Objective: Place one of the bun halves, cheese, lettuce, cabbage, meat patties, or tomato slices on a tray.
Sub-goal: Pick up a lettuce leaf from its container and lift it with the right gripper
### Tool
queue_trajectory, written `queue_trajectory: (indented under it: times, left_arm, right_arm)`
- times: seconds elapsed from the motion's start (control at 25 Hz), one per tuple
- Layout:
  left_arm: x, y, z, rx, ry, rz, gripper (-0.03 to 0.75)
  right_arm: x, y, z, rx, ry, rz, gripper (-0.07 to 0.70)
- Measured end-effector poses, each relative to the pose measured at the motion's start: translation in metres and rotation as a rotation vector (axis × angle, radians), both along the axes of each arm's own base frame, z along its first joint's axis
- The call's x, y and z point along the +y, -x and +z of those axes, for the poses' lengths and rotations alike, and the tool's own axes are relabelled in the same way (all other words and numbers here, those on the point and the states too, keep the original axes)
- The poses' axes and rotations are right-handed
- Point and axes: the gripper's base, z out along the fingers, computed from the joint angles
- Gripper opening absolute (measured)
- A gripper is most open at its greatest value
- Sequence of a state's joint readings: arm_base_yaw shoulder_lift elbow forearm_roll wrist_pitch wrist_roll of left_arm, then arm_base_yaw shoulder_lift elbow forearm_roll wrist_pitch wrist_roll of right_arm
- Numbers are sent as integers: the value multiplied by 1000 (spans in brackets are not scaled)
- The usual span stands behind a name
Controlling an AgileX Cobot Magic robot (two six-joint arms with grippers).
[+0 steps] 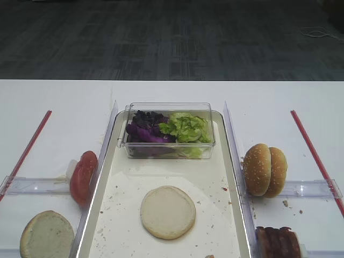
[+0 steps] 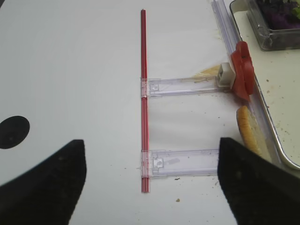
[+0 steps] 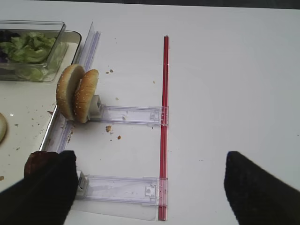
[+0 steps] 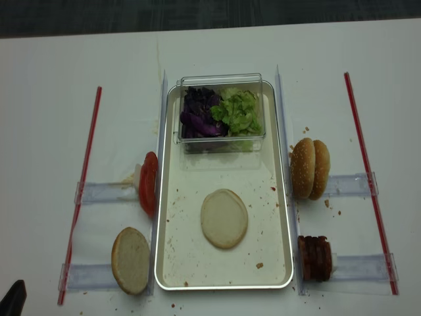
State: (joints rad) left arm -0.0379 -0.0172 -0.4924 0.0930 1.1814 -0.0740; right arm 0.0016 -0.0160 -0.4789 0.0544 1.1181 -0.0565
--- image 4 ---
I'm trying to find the green lettuce pile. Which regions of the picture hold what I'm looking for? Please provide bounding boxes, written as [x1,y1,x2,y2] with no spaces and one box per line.
[211,88,262,137]

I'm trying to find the red tomato slice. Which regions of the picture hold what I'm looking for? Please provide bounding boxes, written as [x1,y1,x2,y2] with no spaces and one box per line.
[138,151,159,219]

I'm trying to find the purple cabbage leaves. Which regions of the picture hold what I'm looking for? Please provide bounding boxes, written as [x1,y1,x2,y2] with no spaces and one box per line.
[180,87,228,138]

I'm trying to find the clear plastic salad box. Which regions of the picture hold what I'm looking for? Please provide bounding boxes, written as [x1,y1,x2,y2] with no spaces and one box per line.
[173,73,266,153]

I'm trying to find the bottom bun on tray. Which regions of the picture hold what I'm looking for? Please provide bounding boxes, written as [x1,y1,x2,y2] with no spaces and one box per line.
[200,188,248,250]

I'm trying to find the white onion piece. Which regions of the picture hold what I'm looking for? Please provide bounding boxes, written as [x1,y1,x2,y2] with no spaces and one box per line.
[132,164,141,191]

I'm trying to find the sesame bun top front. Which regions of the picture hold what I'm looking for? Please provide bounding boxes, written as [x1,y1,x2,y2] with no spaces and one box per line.
[290,138,316,199]

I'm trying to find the white metal tray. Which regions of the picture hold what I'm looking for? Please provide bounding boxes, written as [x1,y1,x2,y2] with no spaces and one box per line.
[154,82,293,291]

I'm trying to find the bun top behind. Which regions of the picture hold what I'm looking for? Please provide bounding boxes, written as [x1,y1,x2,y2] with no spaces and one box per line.
[309,140,330,200]

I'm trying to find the red strip left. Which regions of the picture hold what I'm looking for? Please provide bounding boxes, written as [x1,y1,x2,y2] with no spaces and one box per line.
[57,86,103,306]

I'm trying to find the red strip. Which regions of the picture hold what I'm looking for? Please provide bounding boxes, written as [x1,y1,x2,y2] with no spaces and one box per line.
[57,86,103,306]
[343,72,399,296]

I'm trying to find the bun half standing left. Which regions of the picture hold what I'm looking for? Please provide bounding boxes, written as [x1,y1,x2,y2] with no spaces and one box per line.
[111,227,150,295]

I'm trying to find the clear holder upper left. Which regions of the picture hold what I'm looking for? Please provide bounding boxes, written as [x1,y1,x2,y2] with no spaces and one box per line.
[81,182,139,204]

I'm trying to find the clear holder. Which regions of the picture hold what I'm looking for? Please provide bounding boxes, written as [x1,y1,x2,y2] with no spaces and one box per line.
[81,182,139,204]
[323,172,379,197]
[58,263,119,291]
[330,253,399,282]

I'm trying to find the clear holder upper right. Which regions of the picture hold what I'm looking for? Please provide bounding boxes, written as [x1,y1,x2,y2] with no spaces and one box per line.
[323,172,379,197]

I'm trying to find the clear holder lower left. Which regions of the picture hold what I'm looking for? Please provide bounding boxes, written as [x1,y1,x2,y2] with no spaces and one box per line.
[58,263,119,291]

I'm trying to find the clear holder lower right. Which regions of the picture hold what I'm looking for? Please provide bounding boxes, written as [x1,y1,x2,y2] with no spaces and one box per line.
[330,253,399,282]

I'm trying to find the red strip right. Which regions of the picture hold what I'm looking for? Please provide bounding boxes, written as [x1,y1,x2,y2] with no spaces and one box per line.
[343,72,399,296]

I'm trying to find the black object bottom left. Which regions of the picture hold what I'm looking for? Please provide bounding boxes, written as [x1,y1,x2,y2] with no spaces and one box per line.
[0,280,27,316]

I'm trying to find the clear rail right vertical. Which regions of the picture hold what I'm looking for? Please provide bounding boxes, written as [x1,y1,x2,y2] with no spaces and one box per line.
[275,65,307,297]

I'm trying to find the clear rail vertical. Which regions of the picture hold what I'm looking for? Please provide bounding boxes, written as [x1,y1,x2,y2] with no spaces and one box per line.
[147,70,168,296]
[275,65,307,297]

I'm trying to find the clear rail left vertical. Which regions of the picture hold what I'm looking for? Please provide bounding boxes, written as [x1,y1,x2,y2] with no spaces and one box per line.
[147,70,168,296]

